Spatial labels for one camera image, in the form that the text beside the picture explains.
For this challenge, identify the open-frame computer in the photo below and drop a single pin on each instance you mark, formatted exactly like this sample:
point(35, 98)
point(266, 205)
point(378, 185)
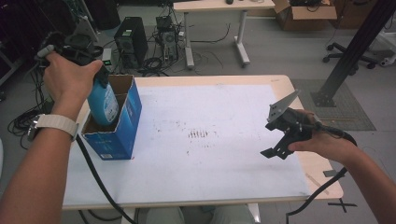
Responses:
point(168, 39)

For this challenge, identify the white power supply unit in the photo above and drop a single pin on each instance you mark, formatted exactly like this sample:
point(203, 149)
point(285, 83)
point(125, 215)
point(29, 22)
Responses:
point(107, 56)

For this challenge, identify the wooden table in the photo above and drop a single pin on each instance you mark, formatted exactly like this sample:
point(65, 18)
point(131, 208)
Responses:
point(280, 81)

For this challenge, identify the wristwatch with white band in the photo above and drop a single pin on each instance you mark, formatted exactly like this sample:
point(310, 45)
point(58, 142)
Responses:
point(59, 123)

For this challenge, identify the brown cardboard box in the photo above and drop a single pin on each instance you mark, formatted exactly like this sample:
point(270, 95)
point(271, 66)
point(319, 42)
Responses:
point(308, 18)

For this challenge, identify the person's right hand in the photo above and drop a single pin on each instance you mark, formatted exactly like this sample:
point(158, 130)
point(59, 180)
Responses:
point(327, 146)

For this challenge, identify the grey tape strip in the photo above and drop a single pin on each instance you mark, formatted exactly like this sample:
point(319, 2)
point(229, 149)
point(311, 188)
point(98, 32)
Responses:
point(330, 173)

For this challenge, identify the dark curtain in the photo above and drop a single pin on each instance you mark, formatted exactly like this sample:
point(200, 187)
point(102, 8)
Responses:
point(18, 25)

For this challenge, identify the person's left hand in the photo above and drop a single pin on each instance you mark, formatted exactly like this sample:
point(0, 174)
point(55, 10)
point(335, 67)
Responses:
point(68, 84)

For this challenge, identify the black office chair base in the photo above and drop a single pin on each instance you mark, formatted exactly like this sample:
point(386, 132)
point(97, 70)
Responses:
point(342, 49)

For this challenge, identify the white desk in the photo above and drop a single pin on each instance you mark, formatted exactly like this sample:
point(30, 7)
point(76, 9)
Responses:
point(218, 5)

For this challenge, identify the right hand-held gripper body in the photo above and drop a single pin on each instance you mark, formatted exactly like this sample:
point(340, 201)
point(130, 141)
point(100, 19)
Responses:
point(292, 121)

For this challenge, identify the blue cardboard box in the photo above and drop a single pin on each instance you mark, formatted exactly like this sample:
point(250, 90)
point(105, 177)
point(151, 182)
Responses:
point(121, 140)

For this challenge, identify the grey floor mat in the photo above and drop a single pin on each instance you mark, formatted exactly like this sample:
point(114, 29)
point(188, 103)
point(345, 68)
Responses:
point(351, 115)

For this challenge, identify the blue bottle with white cap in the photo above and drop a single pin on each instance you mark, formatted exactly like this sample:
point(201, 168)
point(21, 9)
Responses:
point(102, 105)

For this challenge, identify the white table mat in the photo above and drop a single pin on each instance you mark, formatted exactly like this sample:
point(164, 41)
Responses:
point(202, 174)

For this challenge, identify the black metal post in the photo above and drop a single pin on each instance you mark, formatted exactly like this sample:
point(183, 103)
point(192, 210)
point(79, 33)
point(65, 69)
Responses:
point(358, 40)

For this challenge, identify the white device on floor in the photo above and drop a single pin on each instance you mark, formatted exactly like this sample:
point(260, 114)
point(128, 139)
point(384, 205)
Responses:
point(387, 61)

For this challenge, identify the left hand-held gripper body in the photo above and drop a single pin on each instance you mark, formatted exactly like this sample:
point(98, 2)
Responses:
point(77, 53)

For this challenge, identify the black computer tower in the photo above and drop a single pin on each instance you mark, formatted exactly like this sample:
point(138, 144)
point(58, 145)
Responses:
point(134, 37)

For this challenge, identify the black computer mouse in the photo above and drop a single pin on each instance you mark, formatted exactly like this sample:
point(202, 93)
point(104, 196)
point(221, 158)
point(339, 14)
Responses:
point(229, 2)

